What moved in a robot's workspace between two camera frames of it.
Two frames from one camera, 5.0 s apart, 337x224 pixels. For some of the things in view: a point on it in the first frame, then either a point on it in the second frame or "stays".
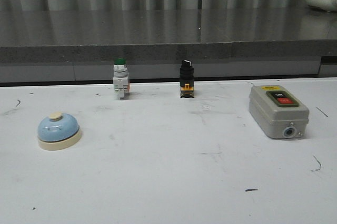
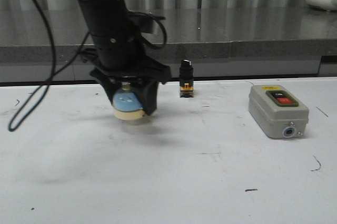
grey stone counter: [50, 44] stays
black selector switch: [187, 80] stays
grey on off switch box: [276, 112] stays
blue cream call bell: [58, 132] -> [126, 104]
